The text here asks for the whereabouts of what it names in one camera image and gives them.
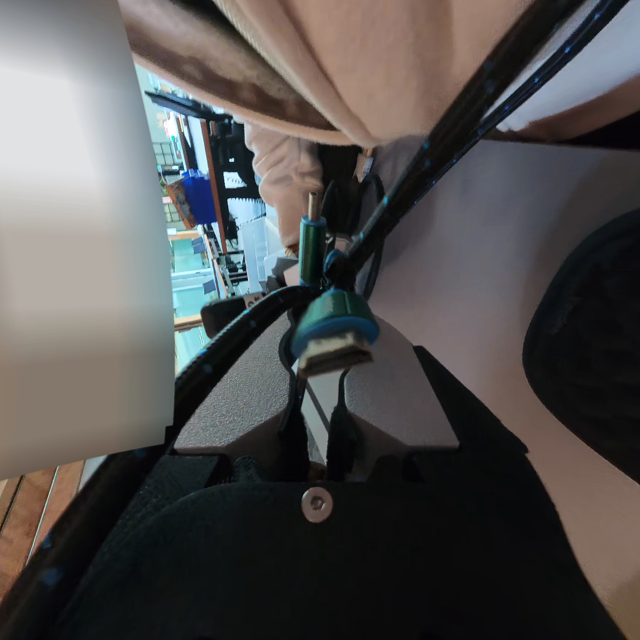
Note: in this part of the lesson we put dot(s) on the person's right forearm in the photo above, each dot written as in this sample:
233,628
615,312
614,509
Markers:
285,180

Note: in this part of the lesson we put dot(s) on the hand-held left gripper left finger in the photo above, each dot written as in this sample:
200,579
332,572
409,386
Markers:
240,410

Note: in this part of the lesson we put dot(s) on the blue plastic crate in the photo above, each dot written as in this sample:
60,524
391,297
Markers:
197,197

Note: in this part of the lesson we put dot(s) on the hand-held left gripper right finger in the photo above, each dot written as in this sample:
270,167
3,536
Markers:
395,400

